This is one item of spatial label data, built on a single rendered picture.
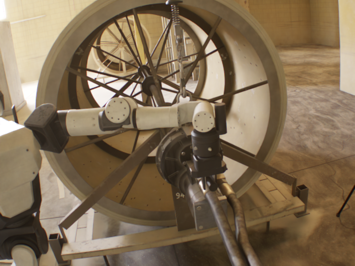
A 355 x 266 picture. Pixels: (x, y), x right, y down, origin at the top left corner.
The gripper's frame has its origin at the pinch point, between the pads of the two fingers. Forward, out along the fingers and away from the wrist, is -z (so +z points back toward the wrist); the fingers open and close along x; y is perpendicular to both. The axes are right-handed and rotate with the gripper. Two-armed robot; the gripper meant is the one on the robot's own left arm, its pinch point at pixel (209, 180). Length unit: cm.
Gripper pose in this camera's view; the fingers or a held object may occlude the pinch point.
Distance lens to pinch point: 108.2
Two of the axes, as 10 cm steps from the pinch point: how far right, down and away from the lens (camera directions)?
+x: 9.8, -1.6, 1.4
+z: -1.1, -9.4, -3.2
